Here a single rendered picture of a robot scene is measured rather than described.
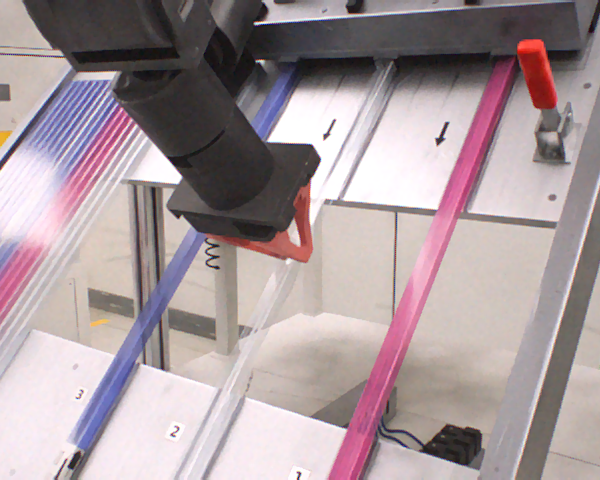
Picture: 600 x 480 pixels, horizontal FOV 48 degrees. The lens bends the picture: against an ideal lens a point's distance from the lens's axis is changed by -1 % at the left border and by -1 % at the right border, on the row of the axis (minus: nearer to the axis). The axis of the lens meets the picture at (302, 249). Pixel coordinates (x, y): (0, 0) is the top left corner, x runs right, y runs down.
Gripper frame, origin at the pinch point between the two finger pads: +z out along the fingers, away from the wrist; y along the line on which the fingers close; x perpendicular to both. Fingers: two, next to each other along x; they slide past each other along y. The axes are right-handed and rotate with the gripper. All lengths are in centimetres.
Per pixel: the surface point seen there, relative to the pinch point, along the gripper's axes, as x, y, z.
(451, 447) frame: 2.7, -4.3, 35.8
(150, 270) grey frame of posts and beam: -10, 49, 31
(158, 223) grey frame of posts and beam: -16, 49, 28
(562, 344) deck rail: 2.9, -21.0, 1.9
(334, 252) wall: -87, 106, 158
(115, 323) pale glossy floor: -44, 223, 182
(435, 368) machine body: -17, 13, 65
